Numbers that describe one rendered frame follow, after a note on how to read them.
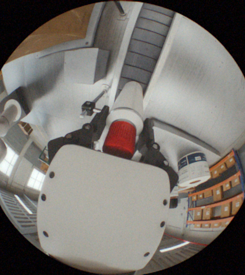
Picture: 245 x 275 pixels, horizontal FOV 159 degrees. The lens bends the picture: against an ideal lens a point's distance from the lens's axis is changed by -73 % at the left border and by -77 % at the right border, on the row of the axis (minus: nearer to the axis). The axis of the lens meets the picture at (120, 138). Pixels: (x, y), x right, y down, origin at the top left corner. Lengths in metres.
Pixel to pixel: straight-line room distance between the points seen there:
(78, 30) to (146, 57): 0.20
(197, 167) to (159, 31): 0.54
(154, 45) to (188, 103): 0.23
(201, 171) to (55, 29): 0.68
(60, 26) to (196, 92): 0.43
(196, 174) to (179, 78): 0.41
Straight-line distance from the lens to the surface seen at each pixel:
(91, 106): 0.22
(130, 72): 0.25
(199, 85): 0.37
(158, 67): 0.22
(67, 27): 0.27
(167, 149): 0.45
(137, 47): 0.25
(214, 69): 0.41
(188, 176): 0.50
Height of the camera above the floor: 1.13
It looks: 40 degrees down
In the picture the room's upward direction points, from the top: 166 degrees counter-clockwise
